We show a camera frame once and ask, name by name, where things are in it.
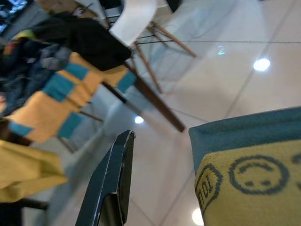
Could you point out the cardboard box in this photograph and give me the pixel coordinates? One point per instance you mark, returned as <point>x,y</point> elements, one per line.
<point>58,5</point>

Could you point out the yellow garment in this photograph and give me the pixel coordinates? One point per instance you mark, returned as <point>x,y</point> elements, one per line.
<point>23,169</point>

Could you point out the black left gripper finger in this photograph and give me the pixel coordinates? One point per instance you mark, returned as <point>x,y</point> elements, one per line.
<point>110,188</point>

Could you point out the yellow blue tablecloth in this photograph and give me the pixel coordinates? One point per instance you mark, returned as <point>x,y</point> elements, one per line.
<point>47,110</point>

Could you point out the black garment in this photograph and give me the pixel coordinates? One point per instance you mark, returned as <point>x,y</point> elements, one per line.
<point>94,42</point>

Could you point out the blue denim jeans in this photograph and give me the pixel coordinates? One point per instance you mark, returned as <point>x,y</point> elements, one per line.
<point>23,82</point>

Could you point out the white shell chair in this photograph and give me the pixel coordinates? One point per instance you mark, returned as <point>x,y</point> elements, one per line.
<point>134,18</point>

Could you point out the teal shorts yellow waistband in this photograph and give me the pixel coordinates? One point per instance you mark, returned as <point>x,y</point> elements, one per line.
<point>247,188</point>

